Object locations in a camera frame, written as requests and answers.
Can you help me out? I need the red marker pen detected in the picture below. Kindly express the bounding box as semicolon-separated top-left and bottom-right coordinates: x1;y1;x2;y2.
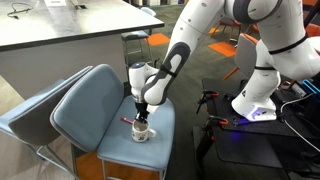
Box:
120;117;134;124

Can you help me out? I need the white patterned mug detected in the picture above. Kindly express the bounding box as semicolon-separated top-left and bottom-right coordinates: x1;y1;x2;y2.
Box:
132;121;157;142

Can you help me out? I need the grey bar stool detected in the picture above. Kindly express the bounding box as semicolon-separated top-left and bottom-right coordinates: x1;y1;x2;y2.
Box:
120;6;157;76

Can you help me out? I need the orange black clamp lower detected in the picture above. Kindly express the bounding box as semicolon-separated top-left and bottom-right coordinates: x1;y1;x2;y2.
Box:
202;115;229;141

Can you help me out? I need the orange black clamp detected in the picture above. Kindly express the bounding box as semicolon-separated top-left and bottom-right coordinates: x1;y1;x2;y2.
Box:
196;90;219;114
202;115;229;141

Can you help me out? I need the orange black clamp upper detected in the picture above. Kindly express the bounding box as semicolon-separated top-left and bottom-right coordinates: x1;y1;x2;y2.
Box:
196;90;219;114

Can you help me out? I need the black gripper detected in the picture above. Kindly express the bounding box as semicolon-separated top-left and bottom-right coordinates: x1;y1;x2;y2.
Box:
134;103;149;123

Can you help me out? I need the orange chair far left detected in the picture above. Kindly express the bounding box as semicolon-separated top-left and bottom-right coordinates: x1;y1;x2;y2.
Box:
211;17;241;35

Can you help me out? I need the grey counter table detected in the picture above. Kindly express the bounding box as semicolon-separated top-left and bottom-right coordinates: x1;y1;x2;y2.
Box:
0;0;164;98

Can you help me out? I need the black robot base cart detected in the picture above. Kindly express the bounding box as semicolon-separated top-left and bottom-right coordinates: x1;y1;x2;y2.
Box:
193;78;320;178

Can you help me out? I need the black cable on counter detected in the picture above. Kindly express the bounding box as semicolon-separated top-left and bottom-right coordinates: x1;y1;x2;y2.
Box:
6;2;34;20

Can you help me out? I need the blue padded chair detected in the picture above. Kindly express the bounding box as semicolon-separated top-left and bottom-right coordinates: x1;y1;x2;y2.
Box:
50;64;175;180

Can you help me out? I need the grey orange chair near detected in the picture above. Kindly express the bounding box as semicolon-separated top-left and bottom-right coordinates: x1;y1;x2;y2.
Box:
223;33;258;80

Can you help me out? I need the white cable on cart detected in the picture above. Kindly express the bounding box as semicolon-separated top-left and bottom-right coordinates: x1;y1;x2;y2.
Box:
279;92;320;154

